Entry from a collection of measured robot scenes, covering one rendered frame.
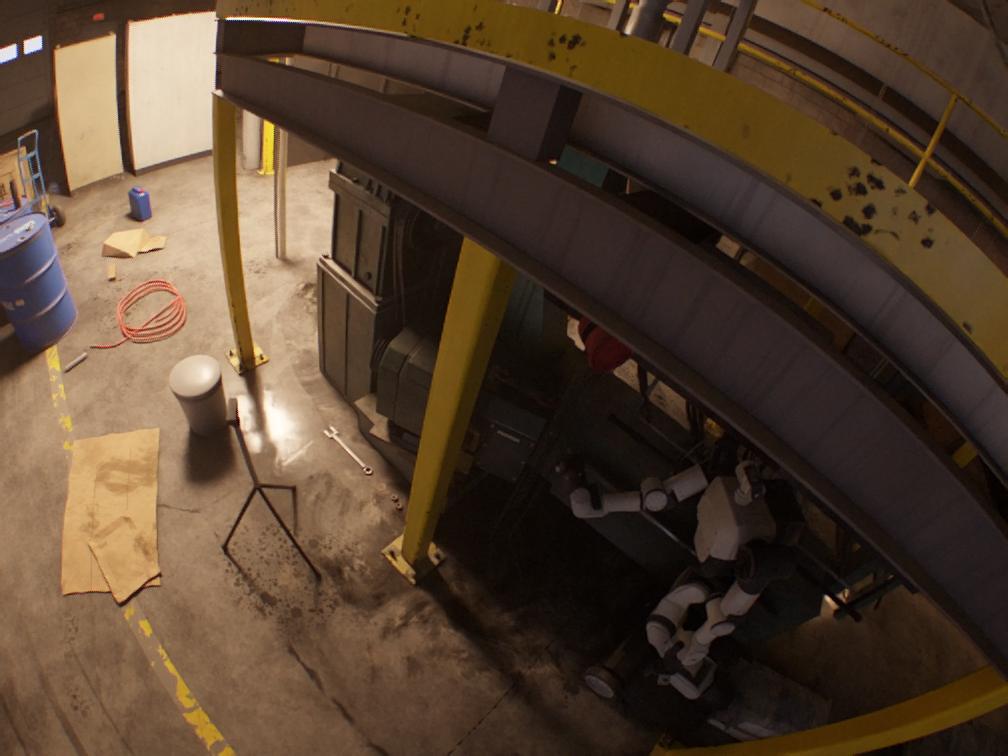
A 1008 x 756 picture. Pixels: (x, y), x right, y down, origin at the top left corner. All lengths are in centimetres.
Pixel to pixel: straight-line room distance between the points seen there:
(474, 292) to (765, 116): 65
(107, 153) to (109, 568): 522
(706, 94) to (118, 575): 269
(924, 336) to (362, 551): 230
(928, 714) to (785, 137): 141
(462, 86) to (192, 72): 534
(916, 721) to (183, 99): 756
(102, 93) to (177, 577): 553
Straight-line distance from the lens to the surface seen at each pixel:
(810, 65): 627
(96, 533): 267
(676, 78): 68
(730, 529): 136
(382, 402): 203
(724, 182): 114
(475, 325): 98
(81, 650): 257
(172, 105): 658
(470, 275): 94
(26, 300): 375
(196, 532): 244
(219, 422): 267
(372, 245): 205
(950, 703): 148
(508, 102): 84
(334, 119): 136
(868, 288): 115
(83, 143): 659
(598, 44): 74
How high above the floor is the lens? 210
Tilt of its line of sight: 43 degrees down
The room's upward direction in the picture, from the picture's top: 20 degrees clockwise
